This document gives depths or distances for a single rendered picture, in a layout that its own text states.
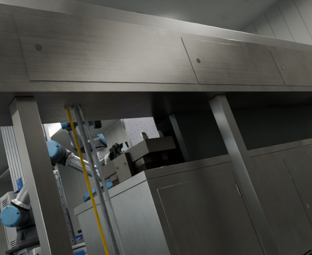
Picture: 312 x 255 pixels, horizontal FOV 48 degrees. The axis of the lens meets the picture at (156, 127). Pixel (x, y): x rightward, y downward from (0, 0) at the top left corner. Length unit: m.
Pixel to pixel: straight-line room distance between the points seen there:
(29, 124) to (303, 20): 4.82
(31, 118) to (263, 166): 1.31
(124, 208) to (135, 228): 0.10
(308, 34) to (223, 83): 3.88
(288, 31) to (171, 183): 4.35
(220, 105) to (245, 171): 0.31
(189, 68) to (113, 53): 0.38
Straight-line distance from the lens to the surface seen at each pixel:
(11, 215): 2.17
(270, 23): 5.74
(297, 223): 2.08
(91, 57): 1.23
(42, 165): 1.02
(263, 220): 1.57
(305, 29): 5.48
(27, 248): 2.24
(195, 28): 2.04
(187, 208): 1.50
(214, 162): 1.71
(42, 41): 1.18
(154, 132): 1.73
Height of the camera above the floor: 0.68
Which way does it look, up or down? 15 degrees up
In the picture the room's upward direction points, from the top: 19 degrees counter-clockwise
